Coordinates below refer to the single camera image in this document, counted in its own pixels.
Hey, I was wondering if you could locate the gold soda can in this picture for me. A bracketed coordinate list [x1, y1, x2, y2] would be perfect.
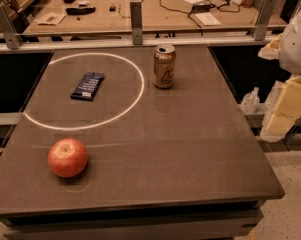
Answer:
[152, 45, 176, 89]

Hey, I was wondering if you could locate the red apple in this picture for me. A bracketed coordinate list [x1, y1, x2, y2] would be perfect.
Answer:
[47, 138, 88, 178]

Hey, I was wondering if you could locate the wooden back desk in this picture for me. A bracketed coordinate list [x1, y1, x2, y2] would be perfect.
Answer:
[23, 0, 289, 37]

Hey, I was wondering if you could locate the white paper card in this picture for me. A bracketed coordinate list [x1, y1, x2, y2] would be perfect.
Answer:
[195, 12, 220, 26]

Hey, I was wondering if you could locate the black stapler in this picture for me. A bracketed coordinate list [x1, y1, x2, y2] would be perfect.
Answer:
[66, 7, 96, 15]

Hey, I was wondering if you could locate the tan envelope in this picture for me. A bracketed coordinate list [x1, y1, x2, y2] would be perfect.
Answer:
[35, 12, 66, 26]

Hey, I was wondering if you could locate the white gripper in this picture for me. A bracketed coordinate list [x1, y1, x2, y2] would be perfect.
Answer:
[258, 10, 301, 142]

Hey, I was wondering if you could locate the right metal rail bracket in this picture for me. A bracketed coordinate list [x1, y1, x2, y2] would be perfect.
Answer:
[252, 0, 277, 41]

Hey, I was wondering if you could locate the middle metal rail bracket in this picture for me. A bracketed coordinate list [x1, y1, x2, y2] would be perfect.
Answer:
[130, 1, 143, 45]

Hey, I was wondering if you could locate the black power adapter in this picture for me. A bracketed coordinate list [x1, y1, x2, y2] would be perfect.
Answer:
[192, 3, 213, 13]

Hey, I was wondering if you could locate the metal rail bracket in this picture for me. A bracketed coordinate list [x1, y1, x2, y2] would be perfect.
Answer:
[0, 5, 22, 50]
[130, 1, 143, 45]
[252, 0, 277, 41]

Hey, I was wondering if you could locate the clear sanitizer bottle left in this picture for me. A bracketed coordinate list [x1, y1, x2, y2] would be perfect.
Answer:
[240, 87, 260, 114]

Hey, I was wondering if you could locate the black cable on desk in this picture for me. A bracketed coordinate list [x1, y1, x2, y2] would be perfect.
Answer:
[159, 0, 241, 29]

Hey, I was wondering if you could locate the dark blue rxbar wrapper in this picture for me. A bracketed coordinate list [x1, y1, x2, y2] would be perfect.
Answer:
[70, 72, 104, 101]

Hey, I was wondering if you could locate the left metal rail bracket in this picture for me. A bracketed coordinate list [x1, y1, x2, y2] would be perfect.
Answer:
[0, 5, 22, 50]

